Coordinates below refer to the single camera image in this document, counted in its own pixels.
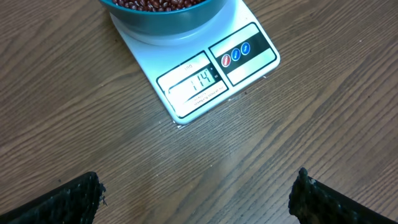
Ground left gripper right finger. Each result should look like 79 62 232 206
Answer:
288 168 397 224

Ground white digital kitchen scale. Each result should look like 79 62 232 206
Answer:
111 0 280 125

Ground teal metal bowl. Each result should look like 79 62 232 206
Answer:
99 0 227 35

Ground red beans in bowl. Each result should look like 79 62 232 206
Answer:
111 0 205 12

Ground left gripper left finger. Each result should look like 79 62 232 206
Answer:
1 172 106 224

